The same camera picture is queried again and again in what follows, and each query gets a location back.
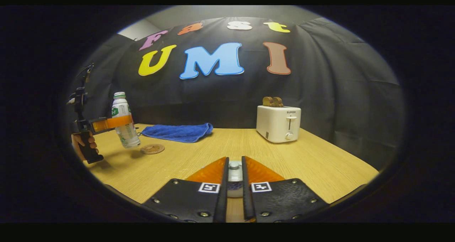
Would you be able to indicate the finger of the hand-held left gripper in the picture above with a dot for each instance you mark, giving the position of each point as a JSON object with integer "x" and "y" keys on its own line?
{"x": 119, "y": 122}

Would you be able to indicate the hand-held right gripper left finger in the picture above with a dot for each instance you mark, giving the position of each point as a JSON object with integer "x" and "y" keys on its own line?
{"x": 222, "y": 204}

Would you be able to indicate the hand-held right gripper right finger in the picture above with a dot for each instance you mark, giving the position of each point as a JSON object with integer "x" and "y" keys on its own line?
{"x": 247, "y": 204}

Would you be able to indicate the white water bottle green label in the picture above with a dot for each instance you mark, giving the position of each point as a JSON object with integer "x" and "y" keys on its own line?
{"x": 121, "y": 108}

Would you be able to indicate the round brown coaster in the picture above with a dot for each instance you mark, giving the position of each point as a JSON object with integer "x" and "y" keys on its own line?
{"x": 153, "y": 149}

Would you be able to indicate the blue towel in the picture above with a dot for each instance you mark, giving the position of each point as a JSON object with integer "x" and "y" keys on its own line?
{"x": 177, "y": 132}

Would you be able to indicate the white toaster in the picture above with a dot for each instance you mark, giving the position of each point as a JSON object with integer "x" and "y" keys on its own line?
{"x": 277, "y": 124}

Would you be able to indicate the black backdrop cloth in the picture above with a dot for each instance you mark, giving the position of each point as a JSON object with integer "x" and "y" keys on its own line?
{"x": 337, "y": 92}

